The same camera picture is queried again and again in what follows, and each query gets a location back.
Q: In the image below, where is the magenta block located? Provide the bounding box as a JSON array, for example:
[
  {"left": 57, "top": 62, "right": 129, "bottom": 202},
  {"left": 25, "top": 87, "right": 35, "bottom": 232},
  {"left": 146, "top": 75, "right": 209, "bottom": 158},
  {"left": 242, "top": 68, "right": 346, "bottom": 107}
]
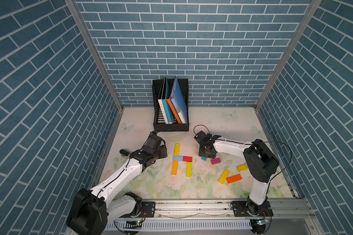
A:
[{"left": 210, "top": 158, "right": 221, "bottom": 165}]

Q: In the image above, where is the yellow long block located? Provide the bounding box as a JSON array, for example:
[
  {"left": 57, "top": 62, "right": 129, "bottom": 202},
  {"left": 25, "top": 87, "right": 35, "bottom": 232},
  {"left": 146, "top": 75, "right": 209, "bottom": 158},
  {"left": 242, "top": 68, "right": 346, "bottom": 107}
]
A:
[{"left": 174, "top": 144, "right": 180, "bottom": 156}]

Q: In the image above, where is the red small block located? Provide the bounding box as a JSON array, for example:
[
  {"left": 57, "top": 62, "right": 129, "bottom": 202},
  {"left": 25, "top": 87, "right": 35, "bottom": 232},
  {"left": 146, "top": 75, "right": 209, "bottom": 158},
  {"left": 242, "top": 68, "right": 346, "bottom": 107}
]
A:
[{"left": 182, "top": 156, "right": 193, "bottom": 162}]

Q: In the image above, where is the light blue small block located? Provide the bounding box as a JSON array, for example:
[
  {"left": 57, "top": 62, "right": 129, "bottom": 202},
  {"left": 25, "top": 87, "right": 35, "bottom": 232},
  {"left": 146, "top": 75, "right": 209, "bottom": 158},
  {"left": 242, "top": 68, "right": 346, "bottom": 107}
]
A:
[{"left": 173, "top": 156, "right": 183, "bottom": 162}]

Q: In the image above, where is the amber orange long block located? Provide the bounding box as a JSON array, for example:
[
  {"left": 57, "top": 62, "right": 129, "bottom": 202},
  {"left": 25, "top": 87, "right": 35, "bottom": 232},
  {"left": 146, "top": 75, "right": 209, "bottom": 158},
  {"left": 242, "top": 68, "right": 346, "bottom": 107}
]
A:
[{"left": 171, "top": 160, "right": 178, "bottom": 175}]

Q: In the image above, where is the lime yellow block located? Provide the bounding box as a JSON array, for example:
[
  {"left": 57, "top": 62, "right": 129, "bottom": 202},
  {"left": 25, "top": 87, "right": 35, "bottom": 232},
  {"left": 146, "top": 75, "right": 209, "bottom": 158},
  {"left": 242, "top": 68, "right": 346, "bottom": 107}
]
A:
[{"left": 186, "top": 162, "right": 192, "bottom": 177}]

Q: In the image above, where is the yellow slanted block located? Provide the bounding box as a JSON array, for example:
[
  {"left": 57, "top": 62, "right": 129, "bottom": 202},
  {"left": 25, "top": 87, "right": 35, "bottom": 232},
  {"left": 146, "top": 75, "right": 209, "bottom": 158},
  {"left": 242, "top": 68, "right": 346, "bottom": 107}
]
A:
[{"left": 218, "top": 169, "right": 230, "bottom": 185}]

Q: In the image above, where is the small yellow block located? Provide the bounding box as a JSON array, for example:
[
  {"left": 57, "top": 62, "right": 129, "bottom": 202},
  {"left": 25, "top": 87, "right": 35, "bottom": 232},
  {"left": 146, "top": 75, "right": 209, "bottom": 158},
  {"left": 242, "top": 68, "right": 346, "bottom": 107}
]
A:
[{"left": 237, "top": 164, "right": 248, "bottom": 172}]

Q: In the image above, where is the orange red block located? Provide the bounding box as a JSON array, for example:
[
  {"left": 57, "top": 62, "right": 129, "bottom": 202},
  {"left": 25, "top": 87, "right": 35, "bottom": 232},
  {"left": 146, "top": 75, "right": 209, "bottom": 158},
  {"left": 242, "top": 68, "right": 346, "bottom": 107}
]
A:
[{"left": 226, "top": 174, "right": 242, "bottom": 184}]

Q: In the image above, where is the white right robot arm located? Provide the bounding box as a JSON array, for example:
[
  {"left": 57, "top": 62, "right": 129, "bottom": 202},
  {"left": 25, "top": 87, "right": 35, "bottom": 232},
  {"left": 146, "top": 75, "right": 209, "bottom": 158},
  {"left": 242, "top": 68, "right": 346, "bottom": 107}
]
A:
[{"left": 194, "top": 131, "right": 279, "bottom": 206}]

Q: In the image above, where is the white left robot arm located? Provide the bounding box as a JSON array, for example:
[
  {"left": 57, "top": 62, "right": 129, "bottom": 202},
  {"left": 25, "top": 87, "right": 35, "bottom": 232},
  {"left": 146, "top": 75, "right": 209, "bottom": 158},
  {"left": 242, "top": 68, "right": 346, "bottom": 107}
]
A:
[{"left": 66, "top": 130, "right": 167, "bottom": 235}]

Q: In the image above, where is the black mesh file holder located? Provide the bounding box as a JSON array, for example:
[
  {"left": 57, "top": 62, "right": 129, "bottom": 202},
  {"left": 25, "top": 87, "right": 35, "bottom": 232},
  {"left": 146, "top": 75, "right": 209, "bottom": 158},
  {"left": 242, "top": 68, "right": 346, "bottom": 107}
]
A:
[{"left": 152, "top": 78, "right": 189, "bottom": 132}]

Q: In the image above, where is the black white stapler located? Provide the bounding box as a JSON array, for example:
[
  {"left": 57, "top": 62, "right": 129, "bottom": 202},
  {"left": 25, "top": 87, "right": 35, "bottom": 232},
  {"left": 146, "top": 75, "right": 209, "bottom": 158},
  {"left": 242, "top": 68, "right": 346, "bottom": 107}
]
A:
[{"left": 119, "top": 149, "right": 130, "bottom": 157}]

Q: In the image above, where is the teal book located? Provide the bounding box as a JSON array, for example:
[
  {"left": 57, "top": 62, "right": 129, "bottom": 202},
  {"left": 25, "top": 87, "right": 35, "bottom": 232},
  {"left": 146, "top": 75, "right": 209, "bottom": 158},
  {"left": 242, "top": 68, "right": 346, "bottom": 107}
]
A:
[{"left": 161, "top": 78, "right": 174, "bottom": 124}]

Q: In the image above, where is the white book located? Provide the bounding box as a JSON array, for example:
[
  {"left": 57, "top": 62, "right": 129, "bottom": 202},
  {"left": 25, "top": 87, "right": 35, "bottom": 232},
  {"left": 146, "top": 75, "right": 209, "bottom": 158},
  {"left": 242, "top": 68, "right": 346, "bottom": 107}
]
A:
[{"left": 158, "top": 78, "right": 169, "bottom": 124}]

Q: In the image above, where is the orange book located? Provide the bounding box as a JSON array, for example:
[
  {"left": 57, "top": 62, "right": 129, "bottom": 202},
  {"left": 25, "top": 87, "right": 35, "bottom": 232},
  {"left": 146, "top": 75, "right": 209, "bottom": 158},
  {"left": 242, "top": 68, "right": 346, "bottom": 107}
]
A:
[{"left": 166, "top": 99, "right": 182, "bottom": 124}]

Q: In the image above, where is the blue folder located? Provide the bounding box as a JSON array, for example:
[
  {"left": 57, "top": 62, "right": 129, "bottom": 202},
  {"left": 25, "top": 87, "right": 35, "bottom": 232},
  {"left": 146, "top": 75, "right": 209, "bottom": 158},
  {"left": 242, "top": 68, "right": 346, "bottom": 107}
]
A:
[{"left": 170, "top": 78, "right": 188, "bottom": 124}]

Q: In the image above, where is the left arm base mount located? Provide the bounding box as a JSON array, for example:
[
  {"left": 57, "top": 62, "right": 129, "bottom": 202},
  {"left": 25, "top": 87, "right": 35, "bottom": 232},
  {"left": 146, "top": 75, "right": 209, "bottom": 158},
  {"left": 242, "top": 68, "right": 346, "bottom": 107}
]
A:
[{"left": 120, "top": 201, "right": 156, "bottom": 218}]

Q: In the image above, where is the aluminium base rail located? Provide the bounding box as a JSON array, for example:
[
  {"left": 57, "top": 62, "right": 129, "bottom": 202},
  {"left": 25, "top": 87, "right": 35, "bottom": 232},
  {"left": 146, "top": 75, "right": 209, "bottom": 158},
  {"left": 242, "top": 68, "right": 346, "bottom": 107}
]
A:
[{"left": 73, "top": 199, "right": 309, "bottom": 221}]

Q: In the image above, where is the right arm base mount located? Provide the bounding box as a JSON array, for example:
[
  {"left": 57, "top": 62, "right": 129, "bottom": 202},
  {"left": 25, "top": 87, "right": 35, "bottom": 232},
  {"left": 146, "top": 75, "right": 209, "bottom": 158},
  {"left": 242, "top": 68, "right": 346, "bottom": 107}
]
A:
[{"left": 229, "top": 200, "right": 273, "bottom": 217}]

